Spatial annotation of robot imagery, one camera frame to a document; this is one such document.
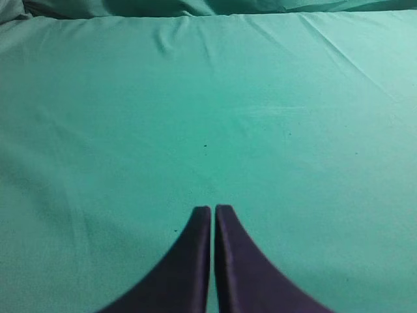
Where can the green table cloth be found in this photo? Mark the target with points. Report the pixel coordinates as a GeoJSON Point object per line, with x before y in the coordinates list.
{"type": "Point", "coordinates": [113, 129]}

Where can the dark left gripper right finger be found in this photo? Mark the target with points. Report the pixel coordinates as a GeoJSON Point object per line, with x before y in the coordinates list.
{"type": "Point", "coordinates": [246, 281]}

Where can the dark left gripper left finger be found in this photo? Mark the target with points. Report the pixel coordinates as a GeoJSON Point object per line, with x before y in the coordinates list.
{"type": "Point", "coordinates": [179, 281]}

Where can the green backdrop curtain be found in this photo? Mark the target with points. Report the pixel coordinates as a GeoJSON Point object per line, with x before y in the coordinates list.
{"type": "Point", "coordinates": [86, 9]}

